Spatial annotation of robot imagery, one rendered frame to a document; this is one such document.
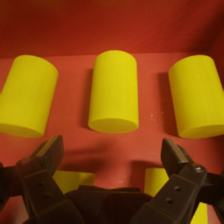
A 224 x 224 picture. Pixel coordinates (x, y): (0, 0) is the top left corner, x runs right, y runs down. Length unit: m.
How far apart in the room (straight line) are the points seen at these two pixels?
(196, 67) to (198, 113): 0.07
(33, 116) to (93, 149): 0.10
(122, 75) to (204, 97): 0.11
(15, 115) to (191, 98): 0.22
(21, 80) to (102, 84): 0.11
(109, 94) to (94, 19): 0.13
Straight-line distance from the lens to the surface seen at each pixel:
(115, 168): 0.25
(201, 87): 0.24
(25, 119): 0.23
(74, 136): 0.26
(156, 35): 0.32
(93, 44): 0.32
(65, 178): 0.19
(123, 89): 0.21
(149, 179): 0.21
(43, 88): 0.25
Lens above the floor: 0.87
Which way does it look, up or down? 67 degrees down
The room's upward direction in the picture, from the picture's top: 1 degrees counter-clockwise
